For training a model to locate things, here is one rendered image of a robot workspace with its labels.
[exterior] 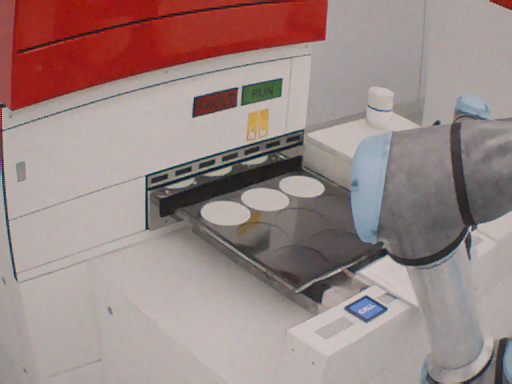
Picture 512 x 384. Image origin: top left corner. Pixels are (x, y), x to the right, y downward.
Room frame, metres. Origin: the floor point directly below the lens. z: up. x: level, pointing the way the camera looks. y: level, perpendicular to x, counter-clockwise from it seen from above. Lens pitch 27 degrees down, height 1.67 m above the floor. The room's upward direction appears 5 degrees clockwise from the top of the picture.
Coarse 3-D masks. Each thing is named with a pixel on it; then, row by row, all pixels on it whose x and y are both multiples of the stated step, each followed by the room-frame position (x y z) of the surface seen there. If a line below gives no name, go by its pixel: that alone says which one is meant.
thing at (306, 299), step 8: (200, 232) 1.41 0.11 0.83; (208, 240) 1.39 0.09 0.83; (216, 248) 1.37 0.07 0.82; (224, 248) 1.36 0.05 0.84; (232, 256) 1.34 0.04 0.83; (240, 264) 1.32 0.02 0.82; (248, 264) 1.30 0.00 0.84; (256, 272) 1.28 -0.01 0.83; (264, 280) 1.26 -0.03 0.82; (272, 280) 1.25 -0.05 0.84; (280, 288) 1.23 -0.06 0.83; (288, 296) 1.21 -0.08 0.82; (296, 296) 1.20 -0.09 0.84; (304, 296) 1.18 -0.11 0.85; (312, 296) 1.18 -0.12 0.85; (304, 304) 1.18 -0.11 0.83; (312, 304) 1.17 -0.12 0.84; (312, 312) 1.16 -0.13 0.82
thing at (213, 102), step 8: (208, 96) 1.48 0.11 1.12; (216, 96) 1.50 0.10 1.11; (224, 96) 1.51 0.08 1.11; (232, 96) 1.53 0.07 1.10; (200, 104) 1.47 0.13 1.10; (208, 104) 1.48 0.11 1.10; (216, 104) 1.50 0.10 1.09; (224, 104) 1.51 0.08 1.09; (232, 104) 1.53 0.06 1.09; (200, 112) 1.47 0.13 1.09
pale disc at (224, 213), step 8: (208, 208) 1.40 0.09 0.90; (216, 208) 1.41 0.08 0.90; (224, 208) 1.41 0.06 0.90; (232, 208) 1.41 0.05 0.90; (240, 208) 1.41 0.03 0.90; (208, 216) 1.37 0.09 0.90; (216, 216) 1.37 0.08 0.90; (224, 216) 1.38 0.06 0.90; (232, 216) 1.38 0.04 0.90; (240, 216) 1.38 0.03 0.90; (248, 216) 1.38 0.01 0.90; (224, 224) 1.34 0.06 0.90; (232, 224) 1.35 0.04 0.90
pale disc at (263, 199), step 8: (248, 192) 1.49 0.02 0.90; (256, 192) 1.49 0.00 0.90; (264, 192) 1.49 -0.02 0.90; (272, 192) 1.50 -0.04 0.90; (280, 192) 1.50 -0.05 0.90; (248, 200) 1.45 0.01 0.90; (256, 200) 1.46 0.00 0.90; (264, 200) 1.46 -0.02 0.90; (272, 200) 1.46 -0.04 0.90; (280, 200) 1.46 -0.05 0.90; (288, 200) 1.47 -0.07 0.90; (256, 208) 1.42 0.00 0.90; (264, 208) 1.42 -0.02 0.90; (272, 208) 1.43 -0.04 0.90; (280, 208) 1.43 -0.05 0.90
